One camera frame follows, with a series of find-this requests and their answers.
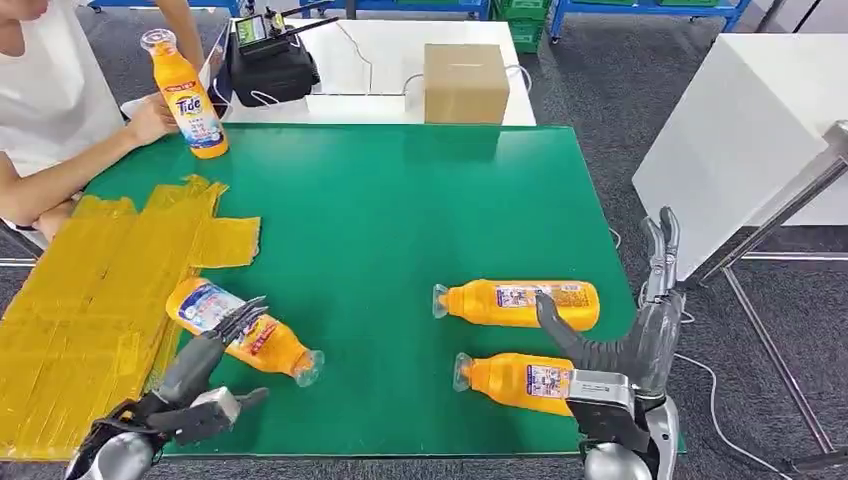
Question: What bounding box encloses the thin white table cable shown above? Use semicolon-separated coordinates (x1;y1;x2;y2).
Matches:
334;19;374;95

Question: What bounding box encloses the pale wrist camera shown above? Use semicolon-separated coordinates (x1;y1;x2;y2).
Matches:
566;369;654;455
146;387;242;446

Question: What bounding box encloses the silver laptop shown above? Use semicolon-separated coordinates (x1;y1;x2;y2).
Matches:
198;19;234;121

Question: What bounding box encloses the yellow sheet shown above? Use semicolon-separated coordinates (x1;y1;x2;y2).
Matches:
0;174;262;462

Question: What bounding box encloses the person's right hand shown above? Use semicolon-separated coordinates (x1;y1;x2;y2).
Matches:
124;92;181;148

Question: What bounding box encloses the black controller with screen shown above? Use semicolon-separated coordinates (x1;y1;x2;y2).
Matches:
235;5;340;58

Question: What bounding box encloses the person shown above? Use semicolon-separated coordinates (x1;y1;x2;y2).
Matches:
0;0;207;250

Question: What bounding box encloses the brown cardboard box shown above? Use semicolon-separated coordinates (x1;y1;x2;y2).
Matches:
423;43;511;126

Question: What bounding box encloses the white looped table cable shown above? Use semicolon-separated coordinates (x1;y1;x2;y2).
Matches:
402;64;533;117

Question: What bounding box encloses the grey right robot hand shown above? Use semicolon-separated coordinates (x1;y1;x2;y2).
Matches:
535;206;687;399

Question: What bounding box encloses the white table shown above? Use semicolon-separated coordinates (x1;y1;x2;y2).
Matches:
122;17;537;127

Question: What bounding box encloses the black bag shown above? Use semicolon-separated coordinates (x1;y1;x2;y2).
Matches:
227;36;322;109

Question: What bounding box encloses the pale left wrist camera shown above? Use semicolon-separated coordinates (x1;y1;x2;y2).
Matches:
146;387;242;446

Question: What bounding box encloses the metal stand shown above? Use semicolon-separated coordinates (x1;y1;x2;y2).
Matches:
682;120;848;473

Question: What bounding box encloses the white board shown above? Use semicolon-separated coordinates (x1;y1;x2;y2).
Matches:
631;33;848;283

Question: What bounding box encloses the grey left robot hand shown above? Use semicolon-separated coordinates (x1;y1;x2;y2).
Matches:
153;296;270;411

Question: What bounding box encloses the green crate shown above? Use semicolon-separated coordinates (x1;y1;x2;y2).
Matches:
493;0;555;54

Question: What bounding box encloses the green table mat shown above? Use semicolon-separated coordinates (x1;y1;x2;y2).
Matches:
86;122;687;458

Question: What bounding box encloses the blue rack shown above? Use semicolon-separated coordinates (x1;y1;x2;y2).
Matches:
549;0;754;41
86;0;492;20

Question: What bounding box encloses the orange drink bottle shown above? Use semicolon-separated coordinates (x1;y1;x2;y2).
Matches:
432;278;602;333
140;29;231;161
453;352;576;419
165;276;326;389

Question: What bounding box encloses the white floor cable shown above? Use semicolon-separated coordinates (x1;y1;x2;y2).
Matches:
609;228;796;480

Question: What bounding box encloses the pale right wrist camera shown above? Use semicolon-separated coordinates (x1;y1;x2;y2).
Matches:
566;369;654;455

